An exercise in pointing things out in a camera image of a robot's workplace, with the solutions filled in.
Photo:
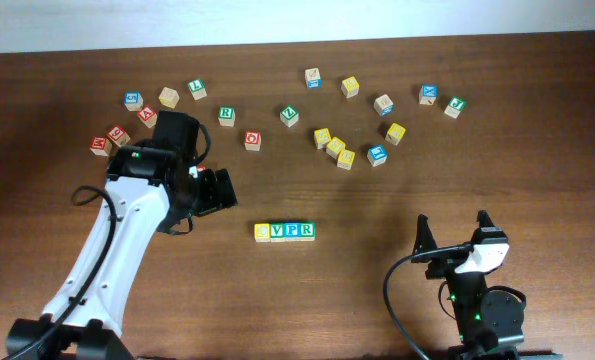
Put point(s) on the green V block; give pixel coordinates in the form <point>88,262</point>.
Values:
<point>277,232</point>

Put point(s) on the yellow cluster block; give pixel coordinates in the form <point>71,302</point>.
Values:
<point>334,147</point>
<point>322,137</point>

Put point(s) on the green Z block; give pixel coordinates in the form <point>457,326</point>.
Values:
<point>289,116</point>

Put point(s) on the yellow block right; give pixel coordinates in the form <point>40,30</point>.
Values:
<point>395,133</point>

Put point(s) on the blue D sided block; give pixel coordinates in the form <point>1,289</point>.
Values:
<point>383,105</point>

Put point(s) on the red 9 block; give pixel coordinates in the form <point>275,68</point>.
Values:
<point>118,136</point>

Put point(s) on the blue P block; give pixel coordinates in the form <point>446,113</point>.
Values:
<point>292,231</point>

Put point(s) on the green L block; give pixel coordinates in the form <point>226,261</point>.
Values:
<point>197,89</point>

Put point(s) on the red O block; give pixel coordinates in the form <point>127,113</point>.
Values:
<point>252,141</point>

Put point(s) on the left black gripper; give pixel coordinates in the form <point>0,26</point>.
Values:
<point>216,190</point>

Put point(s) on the red A block far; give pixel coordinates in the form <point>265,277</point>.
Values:
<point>147,116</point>

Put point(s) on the blue X block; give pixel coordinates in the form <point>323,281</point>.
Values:
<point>428,94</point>

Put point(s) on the yellow cluster block left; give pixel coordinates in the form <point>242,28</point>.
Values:
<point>322,137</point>

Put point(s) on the green J block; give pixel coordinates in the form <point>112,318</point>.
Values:
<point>454,107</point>

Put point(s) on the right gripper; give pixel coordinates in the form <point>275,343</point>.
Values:
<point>447,265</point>

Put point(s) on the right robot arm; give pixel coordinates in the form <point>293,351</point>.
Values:
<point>489,318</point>

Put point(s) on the blue I block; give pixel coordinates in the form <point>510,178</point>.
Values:
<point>377,155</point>

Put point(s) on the blue S block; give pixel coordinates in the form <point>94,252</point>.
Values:
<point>133,101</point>

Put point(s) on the red M block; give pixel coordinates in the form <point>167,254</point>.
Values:
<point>100,146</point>

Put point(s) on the blue sided block top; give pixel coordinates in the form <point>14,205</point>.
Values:
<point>312,78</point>

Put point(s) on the yellow block top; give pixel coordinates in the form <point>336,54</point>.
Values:
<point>350,87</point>

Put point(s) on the green r block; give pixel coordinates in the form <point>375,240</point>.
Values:
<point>307,231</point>
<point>226,116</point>

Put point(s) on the plain wooden block left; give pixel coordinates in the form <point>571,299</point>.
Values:
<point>169,97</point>

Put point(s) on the yellow cluster block middle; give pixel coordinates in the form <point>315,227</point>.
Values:
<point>334,147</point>

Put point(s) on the yellow C block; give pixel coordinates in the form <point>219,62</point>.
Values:
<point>262,232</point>

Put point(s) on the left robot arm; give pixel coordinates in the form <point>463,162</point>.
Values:
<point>149,189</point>

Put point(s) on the yellow G block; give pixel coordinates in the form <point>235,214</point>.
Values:
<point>345,159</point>

